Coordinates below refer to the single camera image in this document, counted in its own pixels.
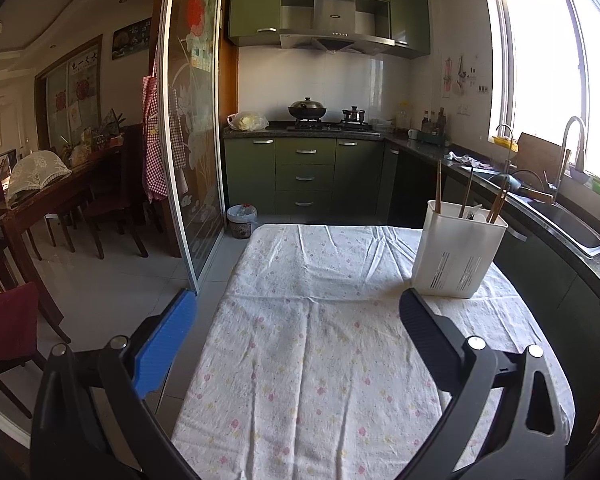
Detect steel kitchen sink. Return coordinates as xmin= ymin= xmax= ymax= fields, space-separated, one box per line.
xmin=528 ymin=200 xmax=600 ymax=258

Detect white plastic utensil holder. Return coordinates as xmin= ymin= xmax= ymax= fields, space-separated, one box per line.
xmin=411 ymin=200 xmax=508 ymax=299

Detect red dining chair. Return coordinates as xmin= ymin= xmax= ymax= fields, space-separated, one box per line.
xmin=0 ymin=283 xmax=46 ymax=419

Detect chopstick in holder right one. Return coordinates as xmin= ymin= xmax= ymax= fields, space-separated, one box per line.
xmin=485 ymin=179 xmax=511 ymax=224

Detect floral white tablecloth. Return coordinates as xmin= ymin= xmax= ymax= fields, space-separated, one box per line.
xmin=171 ymin=223 xmax=578 ymax=480

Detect chopstick in holder left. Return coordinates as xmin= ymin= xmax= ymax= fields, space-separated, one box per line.
xmin=434 ymin=160 xmax=442 ymax=214

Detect chopstick in holder right two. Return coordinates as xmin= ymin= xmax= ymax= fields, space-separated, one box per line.
xmin=488 ymin=184 xmax=513 ymax=224

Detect chopstick in holder middle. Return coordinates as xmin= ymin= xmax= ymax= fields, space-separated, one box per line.
xmin=458 ymin=167 xmax=475 ymax=218

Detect small trash bin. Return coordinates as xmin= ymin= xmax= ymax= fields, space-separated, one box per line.
xmin=226 ymin=204 xmax=258 ymax=240

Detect black pan in sink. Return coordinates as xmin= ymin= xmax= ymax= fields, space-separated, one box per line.
xmin=489 ymin=174 xmax=554 ymax=204

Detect wooden dining table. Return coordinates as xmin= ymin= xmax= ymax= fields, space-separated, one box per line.
xmin=0 ymin=125 xmax=148 ymax=342

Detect dish cloth on counter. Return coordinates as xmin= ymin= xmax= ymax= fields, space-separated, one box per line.
xmin=444 ymin=151 xmax=492 ymax=170

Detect wooden cutting board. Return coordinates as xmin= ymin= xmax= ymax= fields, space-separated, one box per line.
xmin=513 ymin=132 xmax=571 ymax=183

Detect tall steel faucet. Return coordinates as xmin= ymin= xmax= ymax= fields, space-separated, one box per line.
xmin=553 ymin=116 xmax=588 ymax=203

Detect bottles condiment group tray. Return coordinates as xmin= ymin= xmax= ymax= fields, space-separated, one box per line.
xmin=416 ymin=107 xmax=446 ymax=148

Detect green lower cabinets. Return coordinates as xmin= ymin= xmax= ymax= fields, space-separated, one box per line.
xmin=224 ymin=136 xmax=399 ymax=224

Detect white plastic bag on counter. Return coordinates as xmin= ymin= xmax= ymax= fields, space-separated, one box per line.
xmin=227 ymin=112 xmax=268 ymax=132

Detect steel pot on stove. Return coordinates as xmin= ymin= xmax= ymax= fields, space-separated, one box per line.
xmin=341 ymin=106 xmax=365 ymax=124

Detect glass sliding door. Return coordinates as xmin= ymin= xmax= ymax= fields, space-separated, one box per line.
xmin=156 ymin=0 xmax=225 ymax=292

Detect gas stove top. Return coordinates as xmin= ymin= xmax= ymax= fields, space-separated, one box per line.
xmin=287 ymin=119 xmax=377 ymax=134

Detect black wok on stove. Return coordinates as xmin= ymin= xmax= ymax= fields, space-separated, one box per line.
xmin=288 ymin=98 xmax=327 ymax=122

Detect steel range hood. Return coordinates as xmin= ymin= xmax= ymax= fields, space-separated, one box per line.
xmin=279 ymin=0 xmax=396 ymax=55

